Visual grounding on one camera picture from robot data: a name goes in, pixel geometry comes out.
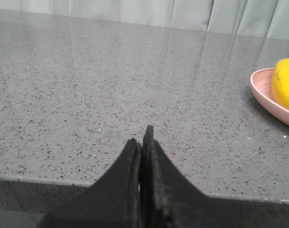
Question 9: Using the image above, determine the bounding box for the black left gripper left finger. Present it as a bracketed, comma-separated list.
[38, 139, 141, 228]

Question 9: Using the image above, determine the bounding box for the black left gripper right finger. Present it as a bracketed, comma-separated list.
[139, 125, 289, 228]

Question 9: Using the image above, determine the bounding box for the yellow banana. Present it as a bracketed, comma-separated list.
[271, 58, 289, 110]

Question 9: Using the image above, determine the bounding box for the pink plate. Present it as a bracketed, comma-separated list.
[250, 68, 289, 126]

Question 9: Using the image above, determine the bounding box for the grey-white curtain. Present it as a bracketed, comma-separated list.
[0, 0, 289, 40]

